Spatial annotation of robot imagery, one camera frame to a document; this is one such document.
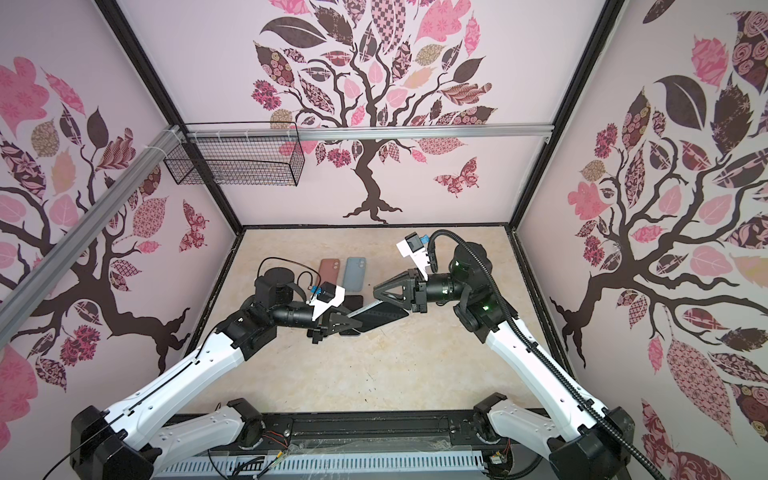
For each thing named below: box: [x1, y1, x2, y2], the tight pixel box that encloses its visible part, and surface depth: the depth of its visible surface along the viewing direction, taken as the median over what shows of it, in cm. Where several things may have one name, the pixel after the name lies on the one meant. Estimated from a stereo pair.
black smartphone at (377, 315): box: [347, 300, 410, 333], surface depth 61 cm
